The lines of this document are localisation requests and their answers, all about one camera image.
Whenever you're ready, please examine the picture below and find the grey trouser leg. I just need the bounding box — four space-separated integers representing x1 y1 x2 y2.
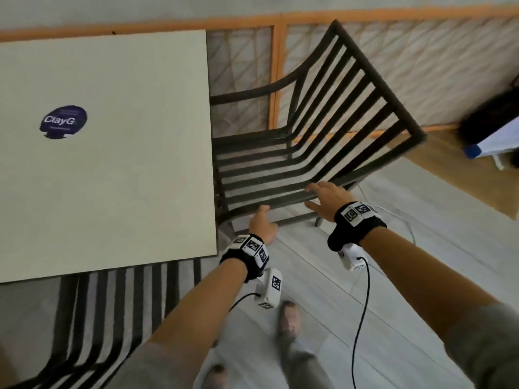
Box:
280 338 335 389

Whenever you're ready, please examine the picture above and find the person's right hand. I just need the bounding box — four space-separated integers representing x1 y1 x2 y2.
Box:
304 181 357 223

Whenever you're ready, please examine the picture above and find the white object with blue cap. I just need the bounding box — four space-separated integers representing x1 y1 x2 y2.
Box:
464 116 519 171

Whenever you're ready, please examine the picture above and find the grey sleeve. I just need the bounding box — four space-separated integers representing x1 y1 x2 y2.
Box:
443 301 519 389

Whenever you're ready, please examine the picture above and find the dark slatted metal chair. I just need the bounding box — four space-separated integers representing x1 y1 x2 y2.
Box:
209 19 427 239
0 257 203 389

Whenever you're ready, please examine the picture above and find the person's left forearm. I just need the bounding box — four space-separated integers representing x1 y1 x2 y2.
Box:
148 258 249 361

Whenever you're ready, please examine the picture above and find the white cable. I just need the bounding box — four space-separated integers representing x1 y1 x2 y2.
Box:
357 185 418 247

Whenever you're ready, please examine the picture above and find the black wrist strap with markers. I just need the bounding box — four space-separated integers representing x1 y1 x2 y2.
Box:
219 234 270 283
327 201 387 253

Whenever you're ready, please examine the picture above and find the black camera cable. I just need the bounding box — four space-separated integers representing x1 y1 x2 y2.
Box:
350 257 371 389
229 292 262 313

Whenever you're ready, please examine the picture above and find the black bag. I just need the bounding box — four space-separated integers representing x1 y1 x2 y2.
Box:
457 75 519 168

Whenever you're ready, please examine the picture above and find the person's left hand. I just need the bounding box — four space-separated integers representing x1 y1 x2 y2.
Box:
249 205 279 244

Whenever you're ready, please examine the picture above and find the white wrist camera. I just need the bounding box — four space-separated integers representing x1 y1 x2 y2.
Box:
338 243 367 272
255 269 284 309

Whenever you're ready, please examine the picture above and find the dark blue round sticker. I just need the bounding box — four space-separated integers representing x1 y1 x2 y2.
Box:
39 104 88 140

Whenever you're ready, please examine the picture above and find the person's right forearm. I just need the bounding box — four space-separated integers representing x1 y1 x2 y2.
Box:
359 227 497 341

